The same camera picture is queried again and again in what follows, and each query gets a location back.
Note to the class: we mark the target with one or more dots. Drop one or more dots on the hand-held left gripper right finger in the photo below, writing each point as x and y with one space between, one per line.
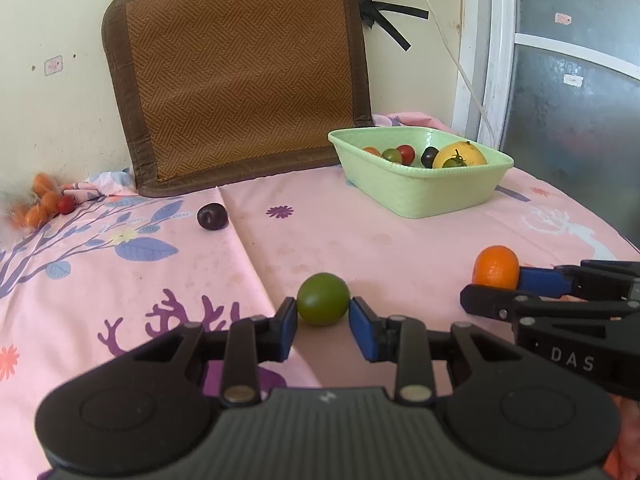
362 330

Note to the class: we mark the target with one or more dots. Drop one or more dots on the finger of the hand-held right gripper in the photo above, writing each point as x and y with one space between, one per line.
487 301
542 279

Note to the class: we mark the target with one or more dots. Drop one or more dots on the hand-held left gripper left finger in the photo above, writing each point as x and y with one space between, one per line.
287 327

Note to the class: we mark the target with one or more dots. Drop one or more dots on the small orange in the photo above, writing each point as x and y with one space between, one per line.
495 266

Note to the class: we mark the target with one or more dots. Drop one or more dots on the green tomato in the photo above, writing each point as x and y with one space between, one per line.
323 298
455 162
391 154

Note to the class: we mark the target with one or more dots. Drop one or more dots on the light green plastic basin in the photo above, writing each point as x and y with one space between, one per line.
425 190

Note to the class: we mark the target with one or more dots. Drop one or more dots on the large yellow pomelo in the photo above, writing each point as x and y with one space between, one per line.
470 152

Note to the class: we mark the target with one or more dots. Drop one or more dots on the dark purple plum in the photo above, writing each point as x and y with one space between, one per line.
212 216
429 156

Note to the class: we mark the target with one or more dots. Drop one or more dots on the person's right forearm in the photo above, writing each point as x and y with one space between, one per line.
627 440

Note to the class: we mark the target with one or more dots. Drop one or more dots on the pink printed bedsheet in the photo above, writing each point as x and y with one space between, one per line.
350 245

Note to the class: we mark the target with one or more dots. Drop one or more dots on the white-framed glass door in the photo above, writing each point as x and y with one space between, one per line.
575 125

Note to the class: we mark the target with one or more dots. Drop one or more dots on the small white sticker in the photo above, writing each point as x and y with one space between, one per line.
572 80

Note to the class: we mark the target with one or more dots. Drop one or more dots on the small red cherry tomato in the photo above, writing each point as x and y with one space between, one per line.
65 204

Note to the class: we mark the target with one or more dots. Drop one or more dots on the small red-print sticker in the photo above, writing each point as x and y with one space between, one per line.
563 18

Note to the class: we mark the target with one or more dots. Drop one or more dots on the brown woven seat cushion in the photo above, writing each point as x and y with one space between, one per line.
240 70

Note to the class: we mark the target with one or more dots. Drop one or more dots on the small orange kumquat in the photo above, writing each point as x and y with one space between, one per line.
35 216
42 181
50 200

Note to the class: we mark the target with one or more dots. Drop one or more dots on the black ribbon tie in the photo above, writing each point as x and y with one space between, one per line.
387 12

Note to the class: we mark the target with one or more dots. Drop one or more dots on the clear plastic bag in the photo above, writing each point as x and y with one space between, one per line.
7 192

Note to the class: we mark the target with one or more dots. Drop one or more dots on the small white wall label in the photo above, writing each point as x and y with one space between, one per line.
52 65

